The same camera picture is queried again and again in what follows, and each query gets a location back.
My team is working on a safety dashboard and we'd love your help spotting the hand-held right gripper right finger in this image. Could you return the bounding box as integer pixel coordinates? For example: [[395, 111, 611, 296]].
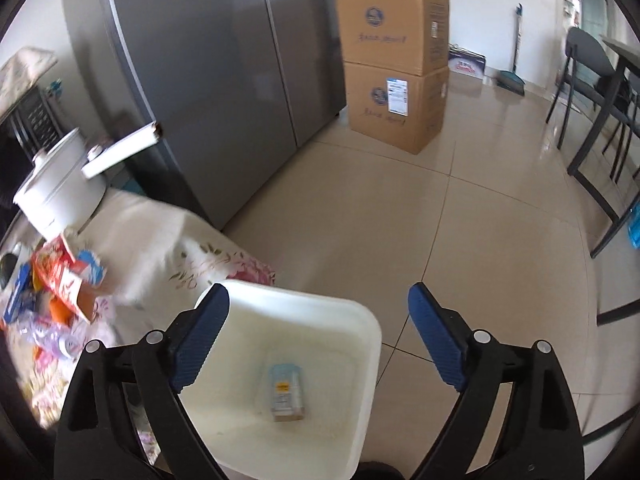
[[407, 282, 586, 480]]

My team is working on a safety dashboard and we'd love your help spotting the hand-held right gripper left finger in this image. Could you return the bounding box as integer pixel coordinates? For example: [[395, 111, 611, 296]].
[[52, 282, 231, 480]]

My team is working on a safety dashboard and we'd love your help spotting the white plastic bin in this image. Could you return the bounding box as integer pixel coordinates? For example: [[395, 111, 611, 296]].
[[177, 280, 383, 480]]

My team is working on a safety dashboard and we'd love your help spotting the small clear snack packet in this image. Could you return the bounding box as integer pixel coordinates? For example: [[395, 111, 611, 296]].
[[267, 362, 308, 423]]

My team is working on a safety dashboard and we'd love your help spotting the blue white carton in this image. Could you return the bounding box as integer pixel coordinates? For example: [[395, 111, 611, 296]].
[[75, 250, 108, 288]]

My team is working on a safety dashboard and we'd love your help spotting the clear plastic bottle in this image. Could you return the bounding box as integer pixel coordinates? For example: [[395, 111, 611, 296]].
[[20, 315, 83, 361]]

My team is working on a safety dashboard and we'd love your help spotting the red orange snack carton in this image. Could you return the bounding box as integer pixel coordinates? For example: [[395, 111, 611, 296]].
[[31, 234, 101, 323]]

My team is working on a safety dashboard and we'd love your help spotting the blue snack packet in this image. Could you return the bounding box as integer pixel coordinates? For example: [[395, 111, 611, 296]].
[[2, 262, 35, 326]]

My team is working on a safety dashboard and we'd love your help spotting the white electric pot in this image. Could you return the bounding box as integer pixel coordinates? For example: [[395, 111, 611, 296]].
[[12, 122, 163, 241]]

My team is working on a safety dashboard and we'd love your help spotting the cardboard box with white label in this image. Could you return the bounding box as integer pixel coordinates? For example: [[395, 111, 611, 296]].
[[344, 62, 451, 156]]

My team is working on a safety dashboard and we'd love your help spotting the grey refrigerator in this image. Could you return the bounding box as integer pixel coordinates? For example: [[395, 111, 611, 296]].
[[60, 0, 348, 233]]

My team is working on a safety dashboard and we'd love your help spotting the broom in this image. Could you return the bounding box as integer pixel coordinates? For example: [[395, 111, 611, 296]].
[[497, 4, 526, 96]]

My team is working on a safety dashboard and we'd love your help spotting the blue white floor box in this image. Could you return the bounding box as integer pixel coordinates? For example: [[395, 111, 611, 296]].
[[447, 45, 487, 78]]

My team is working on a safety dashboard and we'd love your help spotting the black microwave oven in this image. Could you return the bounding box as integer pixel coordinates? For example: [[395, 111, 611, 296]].
[[0, 82, 66, 173]]

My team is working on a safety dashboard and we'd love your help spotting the cardboard box with handwriting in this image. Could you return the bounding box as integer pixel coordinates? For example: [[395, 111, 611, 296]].
[[334, 0, 451, 78]]

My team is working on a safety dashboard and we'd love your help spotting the dark dining chair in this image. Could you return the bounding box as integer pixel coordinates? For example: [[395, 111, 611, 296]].
[[545, 27, 636, 148]]

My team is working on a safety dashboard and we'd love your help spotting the floral microwave cover cloth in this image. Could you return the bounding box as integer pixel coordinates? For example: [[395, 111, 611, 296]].
[[0, 47, 58, 121]]

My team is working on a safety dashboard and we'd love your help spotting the dark dining table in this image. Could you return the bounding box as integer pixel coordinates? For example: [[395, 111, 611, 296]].
[[567, 35, 640, 258]]

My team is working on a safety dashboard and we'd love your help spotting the teal door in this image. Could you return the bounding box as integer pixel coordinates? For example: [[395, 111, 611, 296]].
[[577, 0, 610, 36]]

